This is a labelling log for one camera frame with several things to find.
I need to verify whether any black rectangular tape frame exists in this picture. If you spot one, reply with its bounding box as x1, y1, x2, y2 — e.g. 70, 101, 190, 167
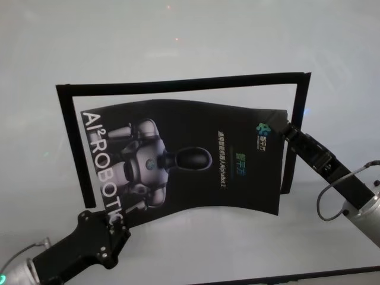
55, 72, 312, 208

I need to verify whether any black robot poster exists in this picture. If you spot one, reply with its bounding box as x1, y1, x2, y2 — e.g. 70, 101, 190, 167
80, 99, 288, 229

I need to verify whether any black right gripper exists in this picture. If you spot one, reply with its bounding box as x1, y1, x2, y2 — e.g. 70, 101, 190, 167
265, 110, 375, 212

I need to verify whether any grey looped cable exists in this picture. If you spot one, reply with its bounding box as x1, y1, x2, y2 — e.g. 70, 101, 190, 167
316, 160, 380, 221

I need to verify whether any grey cable with metal plug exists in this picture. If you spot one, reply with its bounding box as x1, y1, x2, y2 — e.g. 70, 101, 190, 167
0, 237, 51, 271

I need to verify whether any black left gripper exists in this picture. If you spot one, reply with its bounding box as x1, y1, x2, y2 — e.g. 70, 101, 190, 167
31, 210, 131, 278

